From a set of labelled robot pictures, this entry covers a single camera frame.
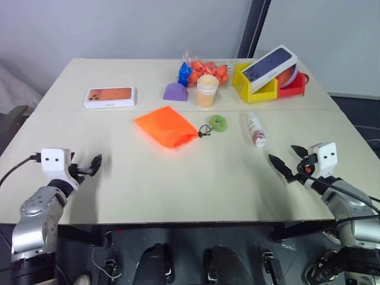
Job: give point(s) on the clear bag of orange pieces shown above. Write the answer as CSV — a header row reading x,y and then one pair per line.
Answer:
x,y
212,71

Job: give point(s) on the dark vertical post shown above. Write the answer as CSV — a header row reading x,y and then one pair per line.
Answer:
x,y
252,26

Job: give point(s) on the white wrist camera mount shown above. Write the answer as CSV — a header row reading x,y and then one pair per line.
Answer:
x,y
325,160
53,166

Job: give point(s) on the tan shoe tip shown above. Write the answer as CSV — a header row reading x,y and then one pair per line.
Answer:
x,y
83,279

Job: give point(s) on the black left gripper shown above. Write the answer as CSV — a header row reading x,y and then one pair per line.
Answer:
x,y
79,171

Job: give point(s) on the black table frame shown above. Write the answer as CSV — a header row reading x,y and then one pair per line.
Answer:
x,y
184,227

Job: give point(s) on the red plastic bin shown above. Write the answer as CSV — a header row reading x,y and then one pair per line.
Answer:
x,y
292,89

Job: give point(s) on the blue plastic packet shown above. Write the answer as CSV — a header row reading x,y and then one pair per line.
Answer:
x,y
184,74

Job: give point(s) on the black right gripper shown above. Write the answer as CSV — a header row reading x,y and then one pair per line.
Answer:
x,y
305,170

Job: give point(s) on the yellow plastic bin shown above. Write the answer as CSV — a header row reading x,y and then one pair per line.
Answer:
x,y
261,94

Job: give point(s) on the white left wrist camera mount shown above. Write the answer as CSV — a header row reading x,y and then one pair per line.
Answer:
x,y
53,166

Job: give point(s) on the grey chair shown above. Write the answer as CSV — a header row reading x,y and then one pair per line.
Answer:
x,y
10,124

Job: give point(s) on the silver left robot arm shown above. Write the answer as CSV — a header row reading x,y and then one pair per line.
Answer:
x,y
35,219

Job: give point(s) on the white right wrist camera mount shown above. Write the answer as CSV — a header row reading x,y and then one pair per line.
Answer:
x,y
325,160

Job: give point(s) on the dark rounded robot foot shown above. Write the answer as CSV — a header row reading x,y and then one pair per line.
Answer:
x,y
225,264
154,262

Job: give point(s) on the purple dome block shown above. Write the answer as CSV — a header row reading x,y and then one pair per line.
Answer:
x,y
175,92

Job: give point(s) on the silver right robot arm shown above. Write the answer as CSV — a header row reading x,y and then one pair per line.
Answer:
x,y
350,207

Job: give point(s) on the white phone box dark-blue print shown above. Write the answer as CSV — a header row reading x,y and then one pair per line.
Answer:
x,y
267,69

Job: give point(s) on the white phone box orange print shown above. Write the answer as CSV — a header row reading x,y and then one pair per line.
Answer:
x,y
110,96

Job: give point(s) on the white bottle with red print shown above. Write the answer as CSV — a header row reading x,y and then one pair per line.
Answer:
x,y
256,129

